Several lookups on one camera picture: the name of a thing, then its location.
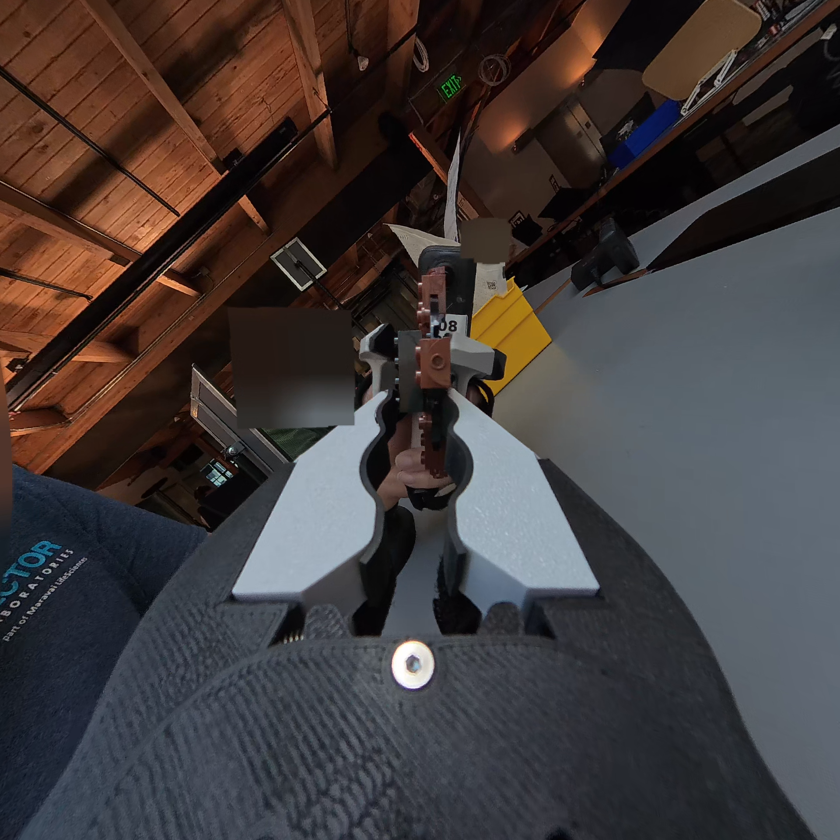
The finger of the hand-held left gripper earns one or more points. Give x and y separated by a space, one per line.
382 364
478 361

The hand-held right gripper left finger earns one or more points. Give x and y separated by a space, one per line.
308 525

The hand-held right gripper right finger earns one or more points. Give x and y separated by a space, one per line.
518 525

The brown and dark brick model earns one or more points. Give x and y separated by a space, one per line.
434 364

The grey desk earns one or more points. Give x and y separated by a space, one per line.
689 459

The person's left hand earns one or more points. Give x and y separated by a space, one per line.
410 469

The white paper bag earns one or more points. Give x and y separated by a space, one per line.
502 292

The yellow plastic bin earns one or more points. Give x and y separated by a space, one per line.
518 334

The black box with white label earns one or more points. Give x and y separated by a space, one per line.
531 229

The white paper strip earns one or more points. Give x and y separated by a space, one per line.
454 190

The metal framed glass door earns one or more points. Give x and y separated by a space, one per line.
229 426

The white framed ceiling panel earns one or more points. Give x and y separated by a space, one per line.
298 262

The black bulky device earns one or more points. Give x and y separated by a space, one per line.
607 256

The green lit ceiling sign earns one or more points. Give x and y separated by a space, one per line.
451 86

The blue plastic crate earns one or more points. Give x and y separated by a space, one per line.
643 134

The white ceiling spotlight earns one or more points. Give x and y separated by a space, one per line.
363 62

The person's dark blue clothing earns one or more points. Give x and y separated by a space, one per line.
72 623

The grey side table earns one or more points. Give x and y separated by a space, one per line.
774 190

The beige board with white legs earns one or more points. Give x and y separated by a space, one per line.
702 46

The black ceiling rail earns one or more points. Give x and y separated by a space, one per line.
164 262

